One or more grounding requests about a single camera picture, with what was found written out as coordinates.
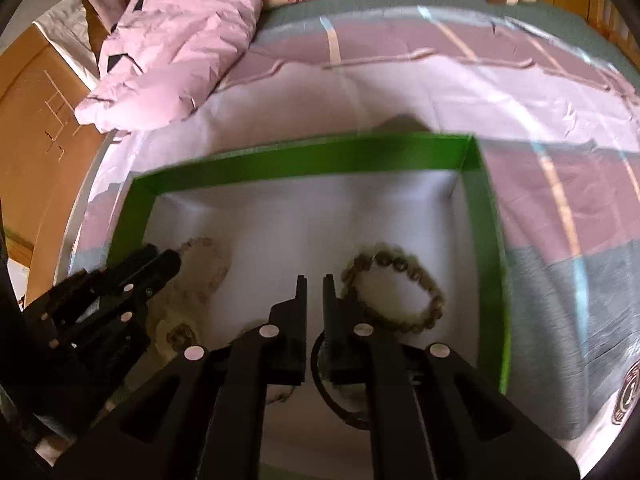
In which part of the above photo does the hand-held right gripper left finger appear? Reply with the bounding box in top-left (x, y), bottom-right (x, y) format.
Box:
top-left (52, 275), bottom-right (308, 480)

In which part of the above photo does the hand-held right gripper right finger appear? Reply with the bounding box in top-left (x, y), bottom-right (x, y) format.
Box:
top-left (321, 274), bottom-right (581, 480)

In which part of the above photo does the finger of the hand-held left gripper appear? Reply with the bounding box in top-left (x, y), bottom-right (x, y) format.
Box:
top-left (75, 244), bottom-right (162, 287)
top-left (95, 250), bottom-right (182, 327)

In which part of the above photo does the black bracelet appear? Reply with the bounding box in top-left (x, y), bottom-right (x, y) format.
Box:
top-left (310, 332), bottom-right (376, 431)

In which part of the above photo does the clear bead bracelet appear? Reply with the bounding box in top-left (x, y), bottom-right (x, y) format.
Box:
top-left (172, 236), bottom-right (232, 311)

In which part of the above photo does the brown bead bracelet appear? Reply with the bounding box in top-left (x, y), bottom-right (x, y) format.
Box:
top-left (341, 242), bottom-right (447, 333)

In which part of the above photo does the green cardboard box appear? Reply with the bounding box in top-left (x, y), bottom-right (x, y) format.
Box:
top-left (107, 132), bottom-right (512, 480)

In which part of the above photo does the wooden headboard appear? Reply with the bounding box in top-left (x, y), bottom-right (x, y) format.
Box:
top-left (0, 0), bottom-right (117, 306)

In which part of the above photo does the pink quilt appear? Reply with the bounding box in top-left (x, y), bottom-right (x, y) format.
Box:
top-left (75, 0), bottom-right (271, 133)

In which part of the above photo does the white cloth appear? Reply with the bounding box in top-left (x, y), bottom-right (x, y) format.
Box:
top-left (32, 0), bottom-right (102, 92)

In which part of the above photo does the pink grey cloth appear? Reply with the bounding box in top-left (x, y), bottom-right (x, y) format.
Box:
top-left (77, 0), bottom-right (132, 37)

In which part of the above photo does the wooden footboard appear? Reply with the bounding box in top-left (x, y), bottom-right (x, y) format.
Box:
top-left (580, 0), bottom-right (640, 52)

